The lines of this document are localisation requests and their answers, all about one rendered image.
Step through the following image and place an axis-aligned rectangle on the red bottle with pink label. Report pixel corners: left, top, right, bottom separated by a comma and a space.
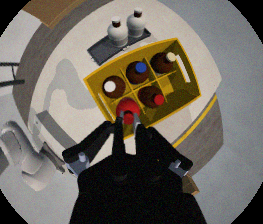
116, 97, 140, 125

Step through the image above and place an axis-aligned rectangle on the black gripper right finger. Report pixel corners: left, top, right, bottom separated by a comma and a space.
132, 113, 193, 182

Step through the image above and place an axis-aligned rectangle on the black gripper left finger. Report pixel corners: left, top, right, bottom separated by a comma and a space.
62, 111, 128, 182

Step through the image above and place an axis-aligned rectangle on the yellow crate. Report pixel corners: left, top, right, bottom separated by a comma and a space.
83, 38, 201, 128

